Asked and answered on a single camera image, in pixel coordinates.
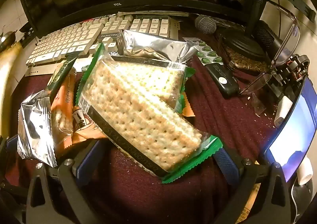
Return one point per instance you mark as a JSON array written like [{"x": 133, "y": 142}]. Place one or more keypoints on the black phone holder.
[{"x": 294, "y": 65}]

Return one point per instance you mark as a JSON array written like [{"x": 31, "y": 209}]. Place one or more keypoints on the silver mesh microphone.
[{"x": 205, "y": 24}]

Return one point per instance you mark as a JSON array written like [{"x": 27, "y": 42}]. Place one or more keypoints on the white mechanical keyboard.
[{"x": 74, "y": 37}]

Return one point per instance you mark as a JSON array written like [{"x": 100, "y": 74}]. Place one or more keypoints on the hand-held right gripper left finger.
[{"x": 85, "y": 164}]

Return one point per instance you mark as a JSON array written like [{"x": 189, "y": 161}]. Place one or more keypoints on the silver foil snack packet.
[
  {"x": 34, "y": 127},
  {"x": 153, "y": 45}
]

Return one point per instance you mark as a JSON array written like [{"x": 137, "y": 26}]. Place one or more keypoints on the black remote control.
[{"x": 221, "y": 80}]

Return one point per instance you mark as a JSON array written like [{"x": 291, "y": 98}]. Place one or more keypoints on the black microphone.
[{"x": 266, "y": 37}]

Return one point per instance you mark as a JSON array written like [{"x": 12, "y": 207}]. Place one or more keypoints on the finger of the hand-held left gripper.
[{"x": 11, "y": 141}]

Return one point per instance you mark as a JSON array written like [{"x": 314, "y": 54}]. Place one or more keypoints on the orange printed packet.
[{"x": 247, "y": 204}]

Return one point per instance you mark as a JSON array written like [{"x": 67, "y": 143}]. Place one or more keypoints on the large clear cracker packet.
[{"x": 138, "y": 115}]

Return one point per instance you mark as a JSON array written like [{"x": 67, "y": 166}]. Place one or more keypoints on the dark green snack packet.
[{"x": 63, "y": 70}]

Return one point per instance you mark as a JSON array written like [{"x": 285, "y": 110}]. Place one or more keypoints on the orange snack packet black logo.
[{"x": 83, "y": 127}]

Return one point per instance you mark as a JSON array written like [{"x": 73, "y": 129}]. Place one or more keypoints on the gold patterned pouch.
[{"x": 245, "y": 64}]

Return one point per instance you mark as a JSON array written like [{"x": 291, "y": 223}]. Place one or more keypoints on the clear frame glasses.
[{"x": 289, "y": 38}]

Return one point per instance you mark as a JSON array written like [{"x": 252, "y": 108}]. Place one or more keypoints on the black monitor stand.
[{"x": 244, "y": 44}]

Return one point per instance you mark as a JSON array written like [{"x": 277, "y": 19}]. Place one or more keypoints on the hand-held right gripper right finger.
[{"x": 226, "y": 164}]

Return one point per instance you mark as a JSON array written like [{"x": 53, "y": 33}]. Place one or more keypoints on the green pill blister pack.
[{"x": 209, "y": 53}]

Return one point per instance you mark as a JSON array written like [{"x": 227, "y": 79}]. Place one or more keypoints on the smartphone with lit screen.
[{"x": 294, "y": 127}]

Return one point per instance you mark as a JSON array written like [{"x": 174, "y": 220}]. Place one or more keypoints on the long orange cracker packet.
[{"x": 63, "y": 117}]

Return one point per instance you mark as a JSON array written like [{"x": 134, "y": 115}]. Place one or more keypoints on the clear cracker packet green ends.
[{"x": 161, "y": 77}]

